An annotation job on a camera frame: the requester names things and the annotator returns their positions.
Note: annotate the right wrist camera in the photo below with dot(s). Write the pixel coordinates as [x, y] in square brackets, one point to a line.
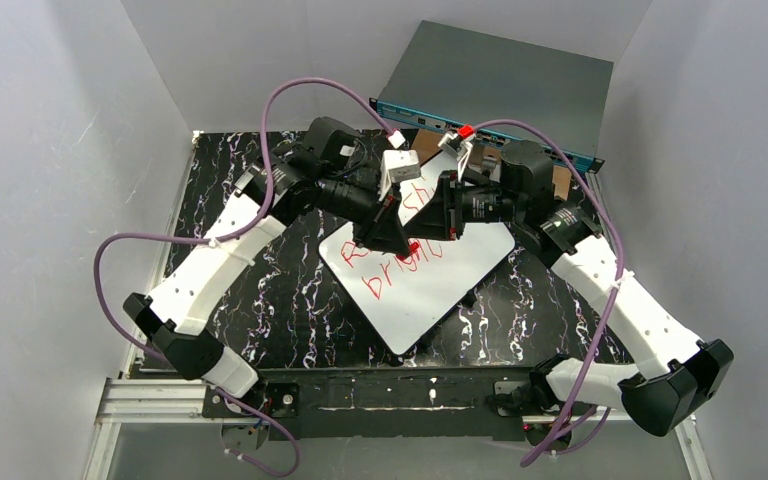
[458, 143]

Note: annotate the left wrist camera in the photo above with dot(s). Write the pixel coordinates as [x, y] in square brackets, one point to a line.
[397, 165]

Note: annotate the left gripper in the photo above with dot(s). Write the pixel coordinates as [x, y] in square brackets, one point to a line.
[373, 211]

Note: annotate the aluminium rail frame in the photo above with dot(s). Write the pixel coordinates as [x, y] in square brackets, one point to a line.
[374, 403]

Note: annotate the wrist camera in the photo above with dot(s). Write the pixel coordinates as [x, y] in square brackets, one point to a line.
[458, 143]
[397, 165]

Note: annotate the blue network switch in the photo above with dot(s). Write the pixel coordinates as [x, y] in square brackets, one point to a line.
[448, 77]

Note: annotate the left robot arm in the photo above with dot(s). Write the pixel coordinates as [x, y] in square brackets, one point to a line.
[286, 182]

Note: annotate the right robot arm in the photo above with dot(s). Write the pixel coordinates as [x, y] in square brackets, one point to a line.
[673, 372]

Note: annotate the wooden board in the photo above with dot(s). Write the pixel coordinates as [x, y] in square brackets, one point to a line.
[426, 142]

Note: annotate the white whiteboard black frame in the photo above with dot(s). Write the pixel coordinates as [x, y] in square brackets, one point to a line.
[404, 298]

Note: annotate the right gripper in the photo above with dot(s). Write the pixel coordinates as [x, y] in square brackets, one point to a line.
[453, 208]

